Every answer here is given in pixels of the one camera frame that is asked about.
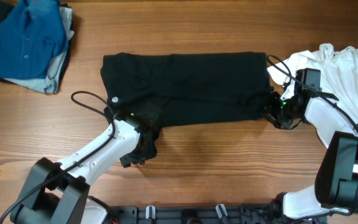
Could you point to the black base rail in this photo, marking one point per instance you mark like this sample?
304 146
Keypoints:
243 214

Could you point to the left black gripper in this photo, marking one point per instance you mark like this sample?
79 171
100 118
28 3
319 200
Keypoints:
151 152

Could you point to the light grey folded garment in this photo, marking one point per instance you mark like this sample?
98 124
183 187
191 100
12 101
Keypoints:
58 65

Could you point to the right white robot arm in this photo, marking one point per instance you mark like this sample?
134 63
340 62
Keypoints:
335 189

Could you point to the blue button shirt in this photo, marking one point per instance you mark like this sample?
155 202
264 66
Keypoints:
30 36

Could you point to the black t-shirt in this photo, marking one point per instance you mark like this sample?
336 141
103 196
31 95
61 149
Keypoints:
188 88

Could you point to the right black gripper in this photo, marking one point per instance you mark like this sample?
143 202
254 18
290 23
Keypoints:
268 111

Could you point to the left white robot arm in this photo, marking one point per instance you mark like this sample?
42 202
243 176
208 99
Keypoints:
58 192

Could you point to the white t-shirt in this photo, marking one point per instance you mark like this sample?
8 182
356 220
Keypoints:
339 73

